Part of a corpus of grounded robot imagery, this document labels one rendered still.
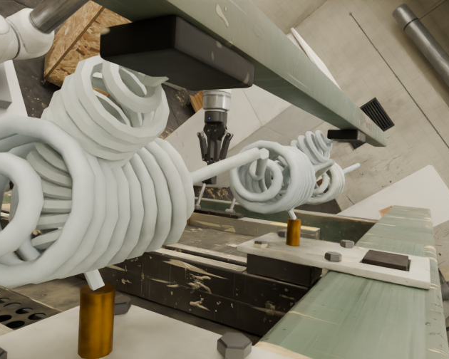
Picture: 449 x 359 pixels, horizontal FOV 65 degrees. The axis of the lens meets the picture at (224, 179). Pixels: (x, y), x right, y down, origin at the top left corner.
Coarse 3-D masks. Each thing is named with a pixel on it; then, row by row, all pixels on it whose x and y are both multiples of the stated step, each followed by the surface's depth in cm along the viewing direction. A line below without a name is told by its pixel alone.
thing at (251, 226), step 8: (192, 216) 107; (200, 216) 106; (208, 216) 105; (216, 216) 103; (192, 224) 107; (200, 224) 106; (208, 224) 105; (216, 224) 103; (224, 224) 102; (232, 224) 101; (240, 224) 99; (248, 224) 98; (256, 224) 97; (264, 224) 96; (272, 224) 95; (240, 232) 99; (248, 232) 98; (256, 232) 97; (264, 232) 96; (272, 232) 95; (304, 232) 90; (312, 232) 89
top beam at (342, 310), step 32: (384, 224) 67; (416, 224) 69; (320, 288) 30; (352, 288) 30; (384, 288) 31; (416, 288) 31; (288, 320) 23; (320, 320) 24; (352, 320) 24; (384, 320) 24; (416, 320) 24; (288, 352) 19; (320, 352) 19; (352, 352) 20; (384, 352) 20; (416, 352) 20; (448, 352) 21
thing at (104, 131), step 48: (144, 48) 10; (192, 48) 10; (96, 96) 16; (144, 96) 13; (96, 144) 14; (144, 144) 15; (48, 192) 15; (48, 240) 15; (96, 288) 16; (0, 336) 18; (48, 336) 18; (96, 336) 16; (144, 336) 18; (192, 336) 19; (240, 336) 18
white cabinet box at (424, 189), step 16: (416, 176) 381; (432, 176) 373; (384, 192) 397; (400, 192) 388; (416, 192) 380; (432, 192) 372; (448, 192) 364; (352, 208) 414; (368, 208) 404; (384, 208) 395; (432, 208) 371; (448, 208) 363
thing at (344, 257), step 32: (320, 160) 38; (288, 224) 41; (160, 256) 48; (192, 256) 47; (224, 256) 48; (256, 256) 41; (288, 256) 37; (320, 256) 37; (352, 256) 38; (416, 256) 39; (128, 288) 51; (160, 288) 48; (192, 288) 45; (224, 288) 43; (256, 288) 41; (288, 288) 39; (224, 320) 43; (256, 320) 41
